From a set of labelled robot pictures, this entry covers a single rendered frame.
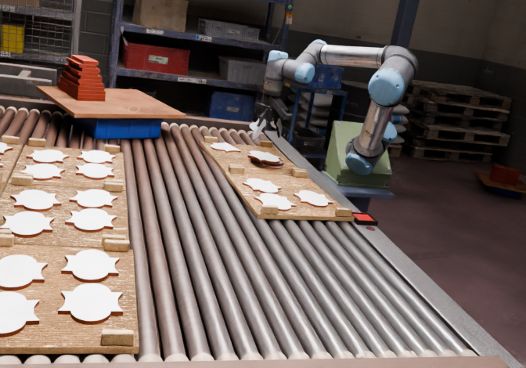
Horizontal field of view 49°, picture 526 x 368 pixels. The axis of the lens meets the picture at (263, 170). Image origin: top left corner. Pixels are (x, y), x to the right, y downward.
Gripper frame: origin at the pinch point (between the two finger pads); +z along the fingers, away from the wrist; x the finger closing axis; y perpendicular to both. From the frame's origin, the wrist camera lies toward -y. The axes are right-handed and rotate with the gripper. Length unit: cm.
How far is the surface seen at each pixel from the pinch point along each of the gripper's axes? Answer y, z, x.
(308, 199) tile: -37.6, 9.7, 15.0
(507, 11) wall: 180, -86, -614
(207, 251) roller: -50, 13, 71
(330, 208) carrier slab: -45.8, 10.6, 12.0
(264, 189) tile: -24.2, 9.8, 23.3
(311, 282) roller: -76, 13, 57
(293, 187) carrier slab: -25.0, 10.6, 8.9
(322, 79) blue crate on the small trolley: 183, 11, -260
